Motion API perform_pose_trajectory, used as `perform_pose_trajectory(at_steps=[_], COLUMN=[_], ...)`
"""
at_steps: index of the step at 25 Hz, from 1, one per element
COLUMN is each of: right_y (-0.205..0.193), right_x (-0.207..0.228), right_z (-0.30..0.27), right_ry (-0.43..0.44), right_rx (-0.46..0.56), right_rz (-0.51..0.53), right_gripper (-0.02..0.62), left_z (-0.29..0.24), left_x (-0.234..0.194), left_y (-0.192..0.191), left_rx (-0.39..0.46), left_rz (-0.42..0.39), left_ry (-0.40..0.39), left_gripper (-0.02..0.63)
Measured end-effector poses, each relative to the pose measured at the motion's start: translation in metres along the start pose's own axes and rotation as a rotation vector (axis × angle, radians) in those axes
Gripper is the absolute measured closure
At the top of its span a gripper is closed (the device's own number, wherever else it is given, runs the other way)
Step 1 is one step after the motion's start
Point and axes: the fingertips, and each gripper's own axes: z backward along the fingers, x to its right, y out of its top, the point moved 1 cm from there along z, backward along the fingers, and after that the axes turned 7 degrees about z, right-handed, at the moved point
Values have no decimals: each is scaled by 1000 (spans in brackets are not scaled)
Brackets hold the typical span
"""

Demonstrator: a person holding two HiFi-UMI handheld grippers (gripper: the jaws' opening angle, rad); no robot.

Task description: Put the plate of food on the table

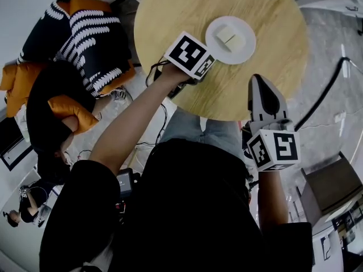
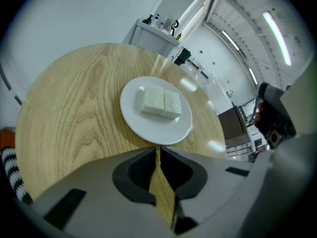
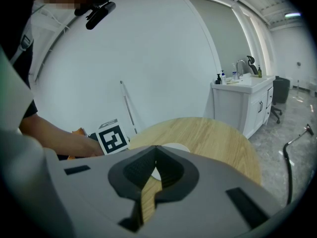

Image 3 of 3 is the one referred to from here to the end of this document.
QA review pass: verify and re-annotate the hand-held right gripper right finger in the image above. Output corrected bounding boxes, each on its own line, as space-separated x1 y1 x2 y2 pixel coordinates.
143 145 295 238

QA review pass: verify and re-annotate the person's left forearm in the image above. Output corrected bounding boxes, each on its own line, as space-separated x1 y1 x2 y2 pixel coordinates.
19 114 105 158

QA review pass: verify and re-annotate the black white striped blanket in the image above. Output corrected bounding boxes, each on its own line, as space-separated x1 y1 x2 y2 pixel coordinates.
84 132 100 143

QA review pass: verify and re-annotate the round wooden table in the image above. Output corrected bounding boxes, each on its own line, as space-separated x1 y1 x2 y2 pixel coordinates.
128 117 263 224

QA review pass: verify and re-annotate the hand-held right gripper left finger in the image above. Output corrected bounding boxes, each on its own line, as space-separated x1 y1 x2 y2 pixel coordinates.
46 145 159 238

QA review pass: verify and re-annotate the chrome faucet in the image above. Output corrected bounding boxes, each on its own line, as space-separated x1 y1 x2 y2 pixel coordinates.
235 59 246 79

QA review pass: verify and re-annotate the thin metal pole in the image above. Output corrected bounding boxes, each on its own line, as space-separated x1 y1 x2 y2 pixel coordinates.
120 80 138 135

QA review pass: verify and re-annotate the black vacuum hose with wand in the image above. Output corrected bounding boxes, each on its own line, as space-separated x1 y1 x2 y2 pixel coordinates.
283 123 315 205

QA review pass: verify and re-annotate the white sink cabinet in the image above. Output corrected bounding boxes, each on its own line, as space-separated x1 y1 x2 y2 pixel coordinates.
210 74 275 139

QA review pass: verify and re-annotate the grey window blind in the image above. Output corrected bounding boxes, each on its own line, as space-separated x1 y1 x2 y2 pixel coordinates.
184 0 253 75

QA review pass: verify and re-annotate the round white plate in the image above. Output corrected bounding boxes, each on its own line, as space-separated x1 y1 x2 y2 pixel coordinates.
151 142 191 180

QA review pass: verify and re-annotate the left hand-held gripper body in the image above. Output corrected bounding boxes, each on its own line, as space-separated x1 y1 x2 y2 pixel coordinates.
95 119 130 156

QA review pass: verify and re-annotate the black head-mounted camera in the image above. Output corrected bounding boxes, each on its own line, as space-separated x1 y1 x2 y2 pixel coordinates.
85 1 116 31

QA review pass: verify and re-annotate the person's black top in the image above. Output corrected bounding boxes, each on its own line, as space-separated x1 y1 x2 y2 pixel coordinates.
0 0 39 126

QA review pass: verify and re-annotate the black office chair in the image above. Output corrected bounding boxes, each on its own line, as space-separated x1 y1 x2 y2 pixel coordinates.
269 75 291 124

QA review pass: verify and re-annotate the grey shoulder strap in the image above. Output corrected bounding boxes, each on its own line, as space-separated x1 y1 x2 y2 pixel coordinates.
9 33 34 65

